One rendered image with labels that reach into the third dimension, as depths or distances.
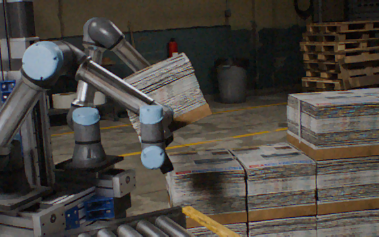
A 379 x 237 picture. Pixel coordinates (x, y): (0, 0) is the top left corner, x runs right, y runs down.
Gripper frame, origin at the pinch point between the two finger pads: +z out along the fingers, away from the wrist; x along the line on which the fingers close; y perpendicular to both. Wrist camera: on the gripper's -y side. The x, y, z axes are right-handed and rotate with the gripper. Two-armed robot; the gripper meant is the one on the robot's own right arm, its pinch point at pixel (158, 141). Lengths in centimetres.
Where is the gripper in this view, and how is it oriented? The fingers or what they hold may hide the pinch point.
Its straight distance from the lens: 200.2
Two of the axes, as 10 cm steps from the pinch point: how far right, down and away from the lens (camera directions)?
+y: -4.1, -9.0, -1.8
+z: -0.3, -1.8, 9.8
